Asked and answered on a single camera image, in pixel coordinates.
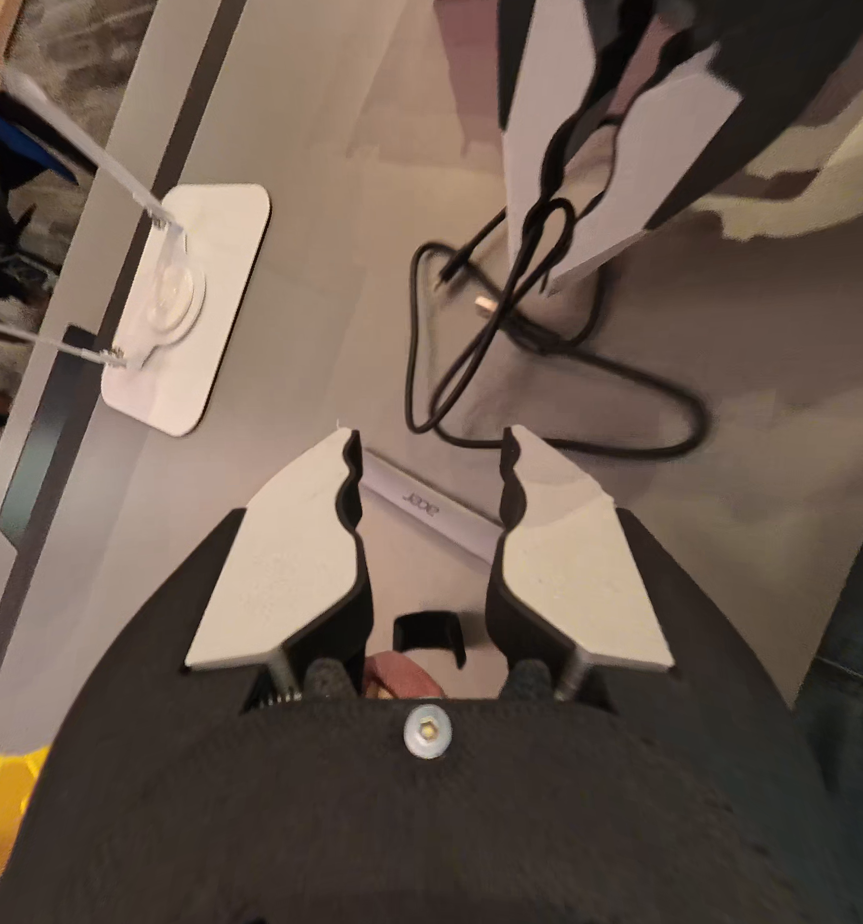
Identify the white metal stand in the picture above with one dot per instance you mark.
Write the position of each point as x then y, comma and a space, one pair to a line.
215, 289

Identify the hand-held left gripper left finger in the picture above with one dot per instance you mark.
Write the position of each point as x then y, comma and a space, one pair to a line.
279, 577

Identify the person's jeans leg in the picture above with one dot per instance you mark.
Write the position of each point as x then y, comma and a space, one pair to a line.
857, 686

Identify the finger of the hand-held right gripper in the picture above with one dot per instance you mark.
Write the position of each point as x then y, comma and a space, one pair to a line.
539, 86
669, 144

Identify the yellow plastic bin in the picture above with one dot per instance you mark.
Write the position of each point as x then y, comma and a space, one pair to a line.
5, 801

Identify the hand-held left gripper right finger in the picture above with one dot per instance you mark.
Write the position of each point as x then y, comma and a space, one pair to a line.
583, 577

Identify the grey usb hub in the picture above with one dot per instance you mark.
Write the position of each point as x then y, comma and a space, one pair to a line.
431, 505

